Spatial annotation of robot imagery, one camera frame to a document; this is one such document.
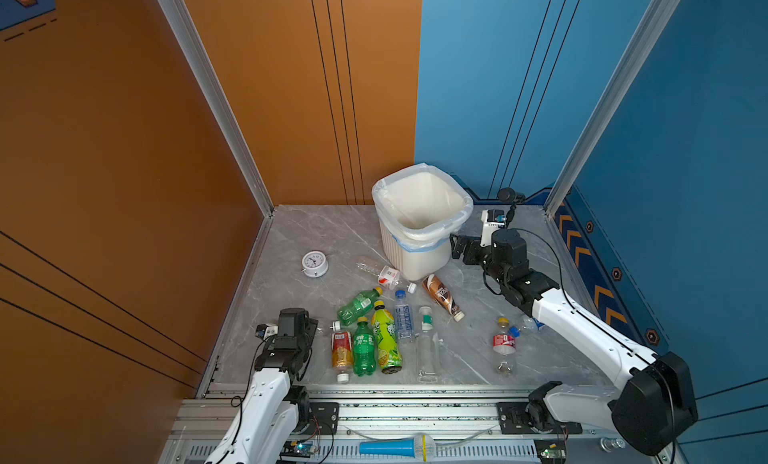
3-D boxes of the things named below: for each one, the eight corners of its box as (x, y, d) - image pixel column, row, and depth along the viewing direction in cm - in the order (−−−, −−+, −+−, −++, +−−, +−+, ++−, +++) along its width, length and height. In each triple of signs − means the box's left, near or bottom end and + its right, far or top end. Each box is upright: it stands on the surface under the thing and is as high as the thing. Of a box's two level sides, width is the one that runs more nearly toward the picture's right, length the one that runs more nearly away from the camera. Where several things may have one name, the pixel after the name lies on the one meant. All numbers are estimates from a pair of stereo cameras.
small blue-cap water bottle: (398, 346, 84) (398, 342, 82) (392, 295, 95) (392, 290, 92) (416, 344, 85) (416, 340, 82) (408, 294, 95) (408, 288, 92)
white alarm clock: (303, 278, 102) (299, 271, 99) (307, 258, 108) (304, 250, 104) (326, 278, 102) (323, 271, 99) (329, 258, 108) (327, 250, 104)
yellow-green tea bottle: (381, 376, 81) (380, 370, 77) (369, 310, 93) (367, 302, 89) (404, 370, 82) (405, 364, 78) (389, 306, 94) (389, 297, 90)
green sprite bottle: (352, 376, 79) (350, 373, 77) (356, 320, 89) (355, 316, 87) (376, 376, 79) (375, 373, 77) (378, 320, 89) (377, 316, 87)
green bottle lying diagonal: (336, 319, 92) (333, 311, 87) (373, 287, 99) (372, 278, 95) (348, 331, 89) (345, 323, 85) (384, 297, 96) (384, 289, 92)
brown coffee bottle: (455, 325, 90) (458, 317, 86) (420, 288, 98) (421, 280, 94) (466, 315, 92) (469, 308, 88) (430, 280, 100) (431, 272, 96)
